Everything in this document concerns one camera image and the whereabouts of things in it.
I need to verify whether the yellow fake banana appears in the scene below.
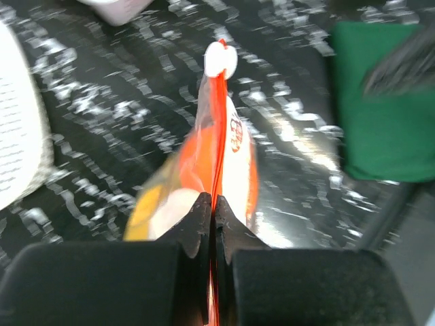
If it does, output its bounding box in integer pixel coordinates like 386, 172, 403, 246
123, 183, 164, 241

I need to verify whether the white rectangular slotted basket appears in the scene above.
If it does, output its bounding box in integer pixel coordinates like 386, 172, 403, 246
78, 0, 153, 26

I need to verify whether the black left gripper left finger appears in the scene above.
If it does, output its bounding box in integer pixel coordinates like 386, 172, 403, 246
1, 193, 211, 325

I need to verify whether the clear zip top bag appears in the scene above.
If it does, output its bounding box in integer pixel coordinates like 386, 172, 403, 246
138, 40, 259, 325

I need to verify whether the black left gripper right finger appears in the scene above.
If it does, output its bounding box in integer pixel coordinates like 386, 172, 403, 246
214, 197, 415, 325

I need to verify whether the white oval perforated basket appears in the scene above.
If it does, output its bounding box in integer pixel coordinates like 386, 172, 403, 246
1, 22, 54, 209

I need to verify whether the pale cream fake food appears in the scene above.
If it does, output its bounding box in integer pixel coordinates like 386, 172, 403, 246
147, 188, 200, 240

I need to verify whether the folded green cloth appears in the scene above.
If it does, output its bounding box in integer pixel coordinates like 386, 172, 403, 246
330, 22, 434, 183

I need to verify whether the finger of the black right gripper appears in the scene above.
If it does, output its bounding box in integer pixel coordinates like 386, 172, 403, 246
362, 29, 434, 96

